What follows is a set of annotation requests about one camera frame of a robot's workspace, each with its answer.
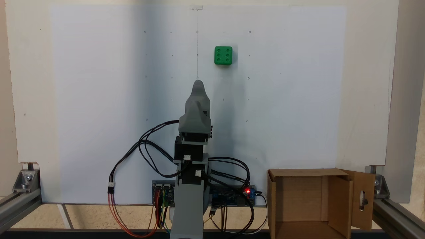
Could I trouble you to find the circuit board with jumper wires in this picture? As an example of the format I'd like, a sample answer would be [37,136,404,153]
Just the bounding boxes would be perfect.
[152,180,176,205]

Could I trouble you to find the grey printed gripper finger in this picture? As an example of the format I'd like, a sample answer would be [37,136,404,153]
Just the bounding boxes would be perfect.
[185,80,211,117]

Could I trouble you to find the white paper sheet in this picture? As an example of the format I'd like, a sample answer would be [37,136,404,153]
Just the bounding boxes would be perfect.
[50,5,348,204]

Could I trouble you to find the brown cardboard box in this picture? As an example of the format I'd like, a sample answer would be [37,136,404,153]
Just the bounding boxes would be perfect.
[267,168,376,239]

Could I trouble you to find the blue circuit board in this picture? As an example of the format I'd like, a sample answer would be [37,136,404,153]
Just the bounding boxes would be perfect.
[211,185,257,207]

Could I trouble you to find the green dice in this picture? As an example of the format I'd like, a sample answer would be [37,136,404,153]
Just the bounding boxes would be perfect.
[214,46,233,65]

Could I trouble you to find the red orange wire lead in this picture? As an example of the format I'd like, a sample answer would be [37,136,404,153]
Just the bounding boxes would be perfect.
[108,193,166,238]

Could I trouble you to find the white power cable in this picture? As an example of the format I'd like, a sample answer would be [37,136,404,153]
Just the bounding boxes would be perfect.
[229,194,269,237]

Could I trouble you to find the green jumper wire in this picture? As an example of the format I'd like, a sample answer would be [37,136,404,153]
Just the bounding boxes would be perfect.
[161,190,171,233]

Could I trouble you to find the aluminium frame post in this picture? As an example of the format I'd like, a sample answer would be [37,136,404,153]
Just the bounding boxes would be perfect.
[0,191,43,234]
[372,198,425,239]

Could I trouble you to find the metal corner bracket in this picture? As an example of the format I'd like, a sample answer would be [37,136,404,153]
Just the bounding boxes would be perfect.
[13,169,41,194]
[365,165,389,199]

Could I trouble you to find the thin black motor cable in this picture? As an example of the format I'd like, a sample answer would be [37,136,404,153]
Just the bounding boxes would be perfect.
[208,157,252,195]
[138,119,182,179]

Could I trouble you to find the black cable with white connector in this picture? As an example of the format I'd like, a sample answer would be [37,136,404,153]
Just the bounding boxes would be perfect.
[107,138,146,195]

